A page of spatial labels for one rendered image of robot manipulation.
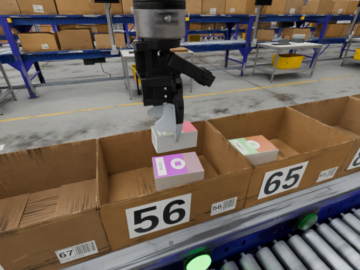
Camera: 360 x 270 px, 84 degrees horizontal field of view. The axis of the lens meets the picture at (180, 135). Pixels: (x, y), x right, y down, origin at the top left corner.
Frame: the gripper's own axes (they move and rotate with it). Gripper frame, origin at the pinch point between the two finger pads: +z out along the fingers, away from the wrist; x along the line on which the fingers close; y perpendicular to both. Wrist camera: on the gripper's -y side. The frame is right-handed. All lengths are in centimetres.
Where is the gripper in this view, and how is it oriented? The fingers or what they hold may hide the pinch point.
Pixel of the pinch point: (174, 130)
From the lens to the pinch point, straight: 48.2
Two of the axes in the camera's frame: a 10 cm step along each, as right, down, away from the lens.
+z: 0.1, 8.6, 5.2
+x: 3.4, 4.9, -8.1
